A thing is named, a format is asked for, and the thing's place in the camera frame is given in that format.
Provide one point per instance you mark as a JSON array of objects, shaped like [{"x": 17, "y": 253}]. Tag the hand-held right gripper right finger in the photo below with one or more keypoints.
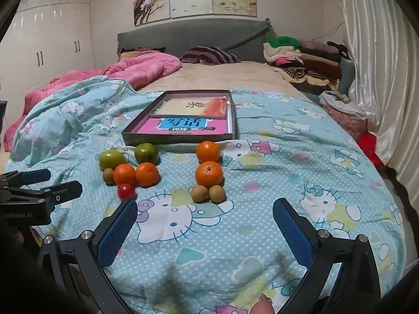
[{"x": 291, "y": 232}]

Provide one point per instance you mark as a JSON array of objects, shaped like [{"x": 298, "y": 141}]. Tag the pile of folded clothes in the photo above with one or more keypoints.
[{"x": 311, "y": 62}]

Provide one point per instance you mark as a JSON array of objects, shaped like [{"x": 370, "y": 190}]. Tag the white satin curtain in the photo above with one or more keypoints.
[{"x": 386, "y": 72}]

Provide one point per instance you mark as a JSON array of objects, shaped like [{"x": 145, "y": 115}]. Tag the brown longan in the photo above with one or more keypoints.
[
  {"x": 108, "y": 174},
  {"x": 199, "y": 193},
  {"x": 216, "y": 193}
]

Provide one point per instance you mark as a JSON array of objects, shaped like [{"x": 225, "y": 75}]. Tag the beige and orange book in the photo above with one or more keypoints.
[{"x": 183, "y": 104}]

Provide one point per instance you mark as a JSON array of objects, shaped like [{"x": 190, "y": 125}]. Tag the dark green jujube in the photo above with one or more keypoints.
[{"x": 145, "y": 152}]

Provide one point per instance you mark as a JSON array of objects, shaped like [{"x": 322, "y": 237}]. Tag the dark patterned pillow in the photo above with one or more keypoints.
[{"x": 140, "y": 53}]

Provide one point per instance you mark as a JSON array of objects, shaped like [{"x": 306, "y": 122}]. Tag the shallow grey cardboard box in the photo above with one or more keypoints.
[{"x": 178, "y": 139}]

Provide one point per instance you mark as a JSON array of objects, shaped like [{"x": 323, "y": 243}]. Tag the crumpled white cloth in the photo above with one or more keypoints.
[{"x": 340, "y": 100}]

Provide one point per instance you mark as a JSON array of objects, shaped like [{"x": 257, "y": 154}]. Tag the white wardrobe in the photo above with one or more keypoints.
[{"x": 49, "y": 45}]

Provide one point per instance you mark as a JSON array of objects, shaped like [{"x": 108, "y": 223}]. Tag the purple striped pillow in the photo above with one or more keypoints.
[{"x": 209, "y": 55}]

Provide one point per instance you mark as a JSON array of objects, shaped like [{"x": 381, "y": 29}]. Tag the grey cushion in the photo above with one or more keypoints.
[{"x": 347, "y": 72}]

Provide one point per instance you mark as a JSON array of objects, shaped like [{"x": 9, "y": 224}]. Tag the blue cartoon cat blanket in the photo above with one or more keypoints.
[{"x": 262, "y": 176}]

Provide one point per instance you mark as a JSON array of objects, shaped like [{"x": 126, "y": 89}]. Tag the red cherry tomato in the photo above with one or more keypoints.
[{"x": 126, "y": 191}]

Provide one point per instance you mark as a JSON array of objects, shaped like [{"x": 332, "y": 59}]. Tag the pink quilt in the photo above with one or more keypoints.
[{"x": 137, "y": 68}]

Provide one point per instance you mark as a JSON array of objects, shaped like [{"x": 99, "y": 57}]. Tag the pink book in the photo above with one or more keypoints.
[{"x": 147, "y": 127}]

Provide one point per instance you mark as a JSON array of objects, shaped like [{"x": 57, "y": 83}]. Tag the person's right hand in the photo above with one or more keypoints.
[{"x": 262, "y": 305}]

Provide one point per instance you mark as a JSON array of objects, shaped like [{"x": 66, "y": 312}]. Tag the beige bed sheet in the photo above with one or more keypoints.
[{"x": 229, "y": 75}]

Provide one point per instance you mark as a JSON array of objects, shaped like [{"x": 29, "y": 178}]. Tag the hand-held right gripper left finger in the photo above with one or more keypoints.
[{"x": 118, "y": 232}]

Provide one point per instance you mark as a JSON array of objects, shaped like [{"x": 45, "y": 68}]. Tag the grey fabric headboard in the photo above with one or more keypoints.
[{"x": 196, "y": 32}]

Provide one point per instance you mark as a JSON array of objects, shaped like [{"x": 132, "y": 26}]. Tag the light green jujube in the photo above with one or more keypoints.
[{"x": 110, "y": 159}]

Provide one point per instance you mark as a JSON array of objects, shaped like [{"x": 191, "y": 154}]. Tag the plain red cloth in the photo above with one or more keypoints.
[{"x": 373, "y": 150}]

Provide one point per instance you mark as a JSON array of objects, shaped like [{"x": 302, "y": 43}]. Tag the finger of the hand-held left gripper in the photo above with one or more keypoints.
[
  {"x": 62, "y": 191},
  {"x": 32, "y": 176}
]

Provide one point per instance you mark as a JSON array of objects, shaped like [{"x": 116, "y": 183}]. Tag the tangerine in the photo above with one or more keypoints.
[
  {"x": 208, "y": 151},
  {"x": 124, "y": 174},
  {"x": 209, "y": 174},
  {"x": 147, "y": 174}
]

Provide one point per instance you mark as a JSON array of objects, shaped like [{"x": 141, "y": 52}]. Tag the red patterned cloth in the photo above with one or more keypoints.
[{"x": 347, "y": 121}]

